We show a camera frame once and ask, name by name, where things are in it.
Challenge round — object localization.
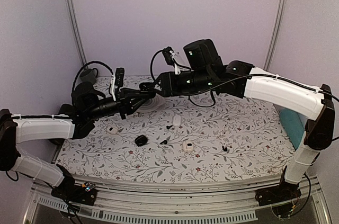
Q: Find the floral patterned table mat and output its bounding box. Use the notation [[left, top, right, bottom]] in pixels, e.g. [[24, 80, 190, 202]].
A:
[[57, 75, 299, 184]]

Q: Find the right aluminium frame post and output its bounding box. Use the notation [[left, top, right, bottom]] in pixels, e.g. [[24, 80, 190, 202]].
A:
[[263, 0, 287, 71]]

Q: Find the aluminium front rail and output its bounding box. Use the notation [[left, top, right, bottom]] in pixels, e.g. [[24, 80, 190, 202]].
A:
[[23, 175, 333, 223]]

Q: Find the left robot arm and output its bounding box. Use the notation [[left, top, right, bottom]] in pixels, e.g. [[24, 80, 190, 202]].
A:
[[1, 82, 155, 200]]

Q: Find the white open earbud case left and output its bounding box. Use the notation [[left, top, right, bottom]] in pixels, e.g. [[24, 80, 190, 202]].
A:
[[107, 127, 118, 135]]

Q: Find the white closed earbud case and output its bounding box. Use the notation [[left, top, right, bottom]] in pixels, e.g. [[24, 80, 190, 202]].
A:
[[172, 115, 182, 127]]

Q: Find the teal cylinder cup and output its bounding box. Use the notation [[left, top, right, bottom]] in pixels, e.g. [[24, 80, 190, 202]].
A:
[[279, 108, 305, 150]]

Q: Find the aluminium frame post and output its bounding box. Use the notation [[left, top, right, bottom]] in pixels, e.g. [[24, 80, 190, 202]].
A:
[[65, 0, 87, 66], [263, 0, 287, 71]]

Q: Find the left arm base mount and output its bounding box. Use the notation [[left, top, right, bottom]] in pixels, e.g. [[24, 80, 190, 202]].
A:
[[51, 181, 97, 206]]

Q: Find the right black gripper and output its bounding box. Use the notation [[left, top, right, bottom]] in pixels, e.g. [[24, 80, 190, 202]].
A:
[[148, 70, 213, 98]]

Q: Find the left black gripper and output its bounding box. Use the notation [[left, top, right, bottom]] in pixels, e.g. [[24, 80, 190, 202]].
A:
[[86, 87, 149, 120]]

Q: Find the white spiral ceramic plate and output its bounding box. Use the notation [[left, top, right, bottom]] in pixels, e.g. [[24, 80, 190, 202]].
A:
[[137, 95, 165, 113]]

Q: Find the white open earbud case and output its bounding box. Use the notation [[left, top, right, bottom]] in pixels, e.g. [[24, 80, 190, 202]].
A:
[[107, 127, 118, 135], [182, 140, 194, 153]]

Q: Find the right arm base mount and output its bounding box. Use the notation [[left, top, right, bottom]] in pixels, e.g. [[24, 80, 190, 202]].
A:
[[255, 182, 301, 206]]

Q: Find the white open earbud case centre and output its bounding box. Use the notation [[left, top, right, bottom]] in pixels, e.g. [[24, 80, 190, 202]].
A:
[[182, 140, 194, 153]]

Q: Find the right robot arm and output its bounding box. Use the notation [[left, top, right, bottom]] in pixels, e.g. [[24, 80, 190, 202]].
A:
[[150, 39, 335, 201]]

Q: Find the black open case left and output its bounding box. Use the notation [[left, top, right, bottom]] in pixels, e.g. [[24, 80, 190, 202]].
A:
[[135, 135, 148, 147]]

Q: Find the grey mug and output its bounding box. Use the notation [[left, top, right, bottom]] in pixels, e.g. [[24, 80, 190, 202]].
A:
[[79, 68, 99, 85]]

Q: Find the left aluminium frame post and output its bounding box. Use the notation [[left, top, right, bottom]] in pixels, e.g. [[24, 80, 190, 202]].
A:
[[65, 0, 87, 66]]

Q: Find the black charging case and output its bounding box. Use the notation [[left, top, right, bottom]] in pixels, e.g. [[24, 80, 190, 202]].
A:
[[139, 82, 156, 98]]

